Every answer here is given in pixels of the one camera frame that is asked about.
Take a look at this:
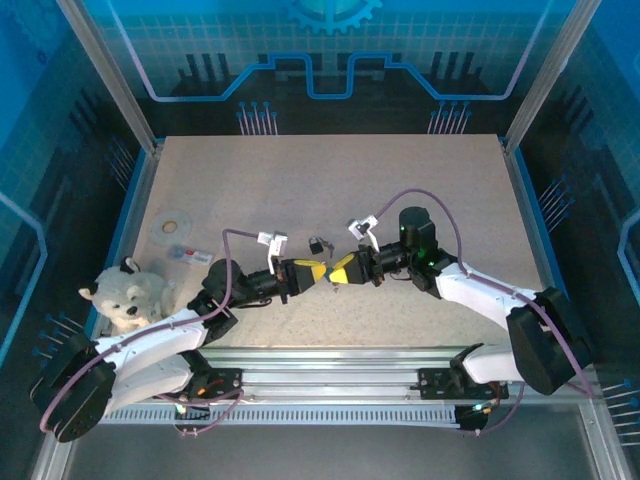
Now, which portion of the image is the clear tape roll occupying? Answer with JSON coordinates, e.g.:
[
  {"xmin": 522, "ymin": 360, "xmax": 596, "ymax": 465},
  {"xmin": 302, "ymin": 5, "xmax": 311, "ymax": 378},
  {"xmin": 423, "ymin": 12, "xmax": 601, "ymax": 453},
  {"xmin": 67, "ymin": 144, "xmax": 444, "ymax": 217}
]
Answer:
[{"xmin": 151, "ymin": 209, "xmax": 194, "ymax": 246}]

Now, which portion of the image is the white plush dog toy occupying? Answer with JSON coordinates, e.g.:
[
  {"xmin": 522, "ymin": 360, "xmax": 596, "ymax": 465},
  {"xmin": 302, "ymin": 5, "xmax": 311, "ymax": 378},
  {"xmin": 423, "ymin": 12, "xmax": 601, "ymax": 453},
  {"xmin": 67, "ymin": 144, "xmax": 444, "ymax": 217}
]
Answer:
[{"xmin": 78, "ymin": 256, "xmax": 177, "ymax": 337}]

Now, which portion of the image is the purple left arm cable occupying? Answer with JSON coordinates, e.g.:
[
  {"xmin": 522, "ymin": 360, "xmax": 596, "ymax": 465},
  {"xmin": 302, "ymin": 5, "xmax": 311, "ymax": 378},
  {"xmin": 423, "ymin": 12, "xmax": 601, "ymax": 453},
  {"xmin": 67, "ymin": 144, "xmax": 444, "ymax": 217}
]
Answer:
[{"xmin": 38, "ymin": 228, "xmax": 262, "ymax": 439}]

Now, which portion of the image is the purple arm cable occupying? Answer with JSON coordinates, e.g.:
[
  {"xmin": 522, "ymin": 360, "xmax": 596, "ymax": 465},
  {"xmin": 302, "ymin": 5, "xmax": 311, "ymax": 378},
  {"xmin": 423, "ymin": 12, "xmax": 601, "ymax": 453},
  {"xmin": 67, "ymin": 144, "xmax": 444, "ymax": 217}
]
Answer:
[
  {"xmin": 38, "ymin": 228, "xmax": 262, "ymax": 439},
  {"xmin": 374, "ymin": 188, "xmax": 596, "ymax": 437}
]

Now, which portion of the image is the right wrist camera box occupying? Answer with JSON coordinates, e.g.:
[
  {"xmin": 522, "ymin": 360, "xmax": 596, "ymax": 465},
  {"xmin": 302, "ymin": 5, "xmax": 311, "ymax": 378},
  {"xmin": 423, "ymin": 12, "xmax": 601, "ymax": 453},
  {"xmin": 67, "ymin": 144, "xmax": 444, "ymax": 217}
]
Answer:
[{"xmin": 347, "ymin": 214, "xmax": 379, "ymax": 254}]

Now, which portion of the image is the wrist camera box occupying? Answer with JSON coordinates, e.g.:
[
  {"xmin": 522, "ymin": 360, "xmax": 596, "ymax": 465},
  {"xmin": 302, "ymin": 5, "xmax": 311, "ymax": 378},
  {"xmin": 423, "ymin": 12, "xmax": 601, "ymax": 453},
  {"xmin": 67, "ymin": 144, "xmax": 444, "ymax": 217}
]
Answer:
[
  {"xmin": 256, "ymin": 230, "xmax": 289, "ymax": 275},
  {"xmin": 347, "ymin": 214, "xmax": 379, "ymax": 254}
]

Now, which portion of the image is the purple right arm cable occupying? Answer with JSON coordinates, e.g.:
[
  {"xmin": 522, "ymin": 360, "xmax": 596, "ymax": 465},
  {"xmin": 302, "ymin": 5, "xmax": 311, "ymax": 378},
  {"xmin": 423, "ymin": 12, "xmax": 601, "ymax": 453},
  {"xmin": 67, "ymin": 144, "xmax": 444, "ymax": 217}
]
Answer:
[{"xmin": 374, "ymin": 188, "xmax": 596, "ymax": 437}]

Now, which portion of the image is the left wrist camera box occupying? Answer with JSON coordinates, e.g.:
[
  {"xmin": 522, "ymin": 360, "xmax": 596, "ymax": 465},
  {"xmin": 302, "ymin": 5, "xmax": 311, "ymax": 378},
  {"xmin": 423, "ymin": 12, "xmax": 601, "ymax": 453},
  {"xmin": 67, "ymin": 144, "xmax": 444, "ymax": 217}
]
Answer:
[{"xmin": 256, "ymin": 230, "xmax": 289, "ymax": 275}]

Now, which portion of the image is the aluminium front rail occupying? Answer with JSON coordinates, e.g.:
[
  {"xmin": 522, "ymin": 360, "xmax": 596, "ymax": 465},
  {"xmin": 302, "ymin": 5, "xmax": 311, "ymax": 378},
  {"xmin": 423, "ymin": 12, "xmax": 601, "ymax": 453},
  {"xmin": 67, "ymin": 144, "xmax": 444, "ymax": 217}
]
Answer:
[{"xmin": 64, "ymin": 346, "xmax": 601, "ymax": 401}]

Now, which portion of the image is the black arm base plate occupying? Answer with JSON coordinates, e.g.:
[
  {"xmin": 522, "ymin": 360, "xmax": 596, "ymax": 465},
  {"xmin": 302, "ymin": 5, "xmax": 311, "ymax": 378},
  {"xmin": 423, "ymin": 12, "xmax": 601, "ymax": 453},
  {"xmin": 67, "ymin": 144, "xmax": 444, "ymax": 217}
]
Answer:
[
  {"xmin": 409, "ymin": 366, "xmax": 510, "ymax": 401},
  {"xmin": 149, "ymin": 367, "xmax": 247, "ymax": 401}
]

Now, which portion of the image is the aluminium side rail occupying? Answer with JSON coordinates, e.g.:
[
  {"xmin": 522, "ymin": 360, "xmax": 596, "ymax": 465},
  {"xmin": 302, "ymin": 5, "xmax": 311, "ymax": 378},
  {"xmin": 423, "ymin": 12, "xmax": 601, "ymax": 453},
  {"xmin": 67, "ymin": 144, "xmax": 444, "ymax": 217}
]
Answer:
[
  {"xmin": 499, "ymin": 139, "xmax": 591, "ymax": 364},
  {"xmin": 82, "ymin": 142, "xmax": 164, "ymax": 364}
]

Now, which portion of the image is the slotted cable duct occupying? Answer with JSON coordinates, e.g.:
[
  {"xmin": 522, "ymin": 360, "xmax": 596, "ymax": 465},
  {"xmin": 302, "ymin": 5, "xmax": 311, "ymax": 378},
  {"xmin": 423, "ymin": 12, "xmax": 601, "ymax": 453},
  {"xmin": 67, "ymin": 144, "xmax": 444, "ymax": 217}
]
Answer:
[{"xmin": 79, "ymin": 403, "xmax": 464, "ymax": 427}]

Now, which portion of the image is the aluminium frame post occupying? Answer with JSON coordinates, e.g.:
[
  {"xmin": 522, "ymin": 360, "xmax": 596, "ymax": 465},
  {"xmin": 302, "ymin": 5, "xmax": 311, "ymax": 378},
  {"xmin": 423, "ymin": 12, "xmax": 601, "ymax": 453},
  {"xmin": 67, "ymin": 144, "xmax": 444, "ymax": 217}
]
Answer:
[
  {"xmin": 55, "ymin": 0, "xmax": 164, "ymax": 154},
  {"xmin": 501, "ymin": 0, "xmax": 601, "ymax": 154}
]

